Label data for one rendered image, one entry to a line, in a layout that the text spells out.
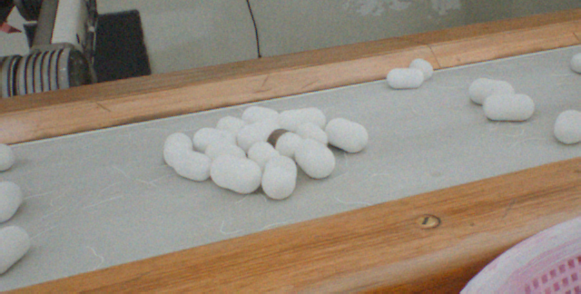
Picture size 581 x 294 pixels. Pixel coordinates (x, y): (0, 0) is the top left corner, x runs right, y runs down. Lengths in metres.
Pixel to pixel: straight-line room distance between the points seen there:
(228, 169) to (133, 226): 0.06
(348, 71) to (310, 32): 2.00
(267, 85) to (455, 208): 0.34
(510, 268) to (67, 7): 0.73
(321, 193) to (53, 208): 0.17
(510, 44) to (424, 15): 2.20
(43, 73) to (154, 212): 0.41
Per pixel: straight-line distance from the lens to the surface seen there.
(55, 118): 0.53
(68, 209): 0.35
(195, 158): 0.34
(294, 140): 0.35
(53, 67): 0.70
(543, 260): 0.20
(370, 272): 0.19
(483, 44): 0.64
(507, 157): 0.35
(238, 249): 0.21
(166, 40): 2.39
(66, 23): 0.80
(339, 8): 2.61
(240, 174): 0.31
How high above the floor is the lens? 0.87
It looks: 18 degrees down
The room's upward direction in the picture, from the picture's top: 7 degrees counter-clockwise
